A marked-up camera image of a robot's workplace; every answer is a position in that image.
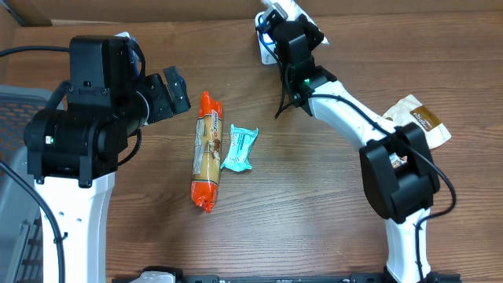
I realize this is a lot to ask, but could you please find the orange biscuit packet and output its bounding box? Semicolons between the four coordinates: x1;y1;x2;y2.
191;91;223;213

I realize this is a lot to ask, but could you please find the teal snack wrapper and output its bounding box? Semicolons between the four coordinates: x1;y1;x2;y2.
221;124;259;172

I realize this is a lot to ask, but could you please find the brown Pantree snack pouch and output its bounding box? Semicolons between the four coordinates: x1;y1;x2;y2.
384;94;451;149

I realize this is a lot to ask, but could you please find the white tube gold cap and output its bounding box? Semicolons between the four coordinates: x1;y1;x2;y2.
255;0;329;48

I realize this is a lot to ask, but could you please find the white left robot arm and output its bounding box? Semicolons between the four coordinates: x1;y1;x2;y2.
24;35;190;282

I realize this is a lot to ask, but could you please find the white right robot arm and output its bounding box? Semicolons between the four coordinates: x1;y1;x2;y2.
256;10;443;282

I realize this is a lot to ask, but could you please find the white barcode scanner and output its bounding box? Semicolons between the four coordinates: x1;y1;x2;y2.
255;12;278;65

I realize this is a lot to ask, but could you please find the grey plastic shopping basket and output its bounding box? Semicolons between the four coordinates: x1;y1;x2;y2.
1;85;52;282

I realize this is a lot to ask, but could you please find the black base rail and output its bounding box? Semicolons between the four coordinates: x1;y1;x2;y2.
112;265;461;283

